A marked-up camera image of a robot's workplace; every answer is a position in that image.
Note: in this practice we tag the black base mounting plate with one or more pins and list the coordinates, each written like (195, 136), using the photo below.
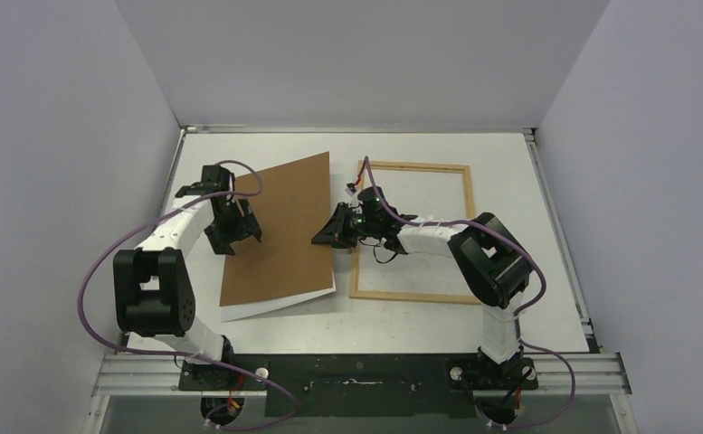
(367, 385)

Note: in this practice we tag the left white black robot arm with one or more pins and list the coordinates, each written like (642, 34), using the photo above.
(154, 295)

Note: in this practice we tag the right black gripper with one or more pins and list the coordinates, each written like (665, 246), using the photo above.
(344, 225)

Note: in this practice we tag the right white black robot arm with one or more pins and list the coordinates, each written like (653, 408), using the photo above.
(488, 257)

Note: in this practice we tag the brown cardboard backing board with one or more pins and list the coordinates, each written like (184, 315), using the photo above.
(292, 207)

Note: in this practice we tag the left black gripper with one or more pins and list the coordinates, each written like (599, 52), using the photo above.
(245, 228)

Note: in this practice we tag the light wooden picture frame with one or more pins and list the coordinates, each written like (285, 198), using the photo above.
(439, 191)

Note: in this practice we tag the aluminium front rail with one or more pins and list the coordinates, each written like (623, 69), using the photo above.
(148, 375)

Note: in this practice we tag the white photo paper sheet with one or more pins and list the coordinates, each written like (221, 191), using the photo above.
(251, 309)

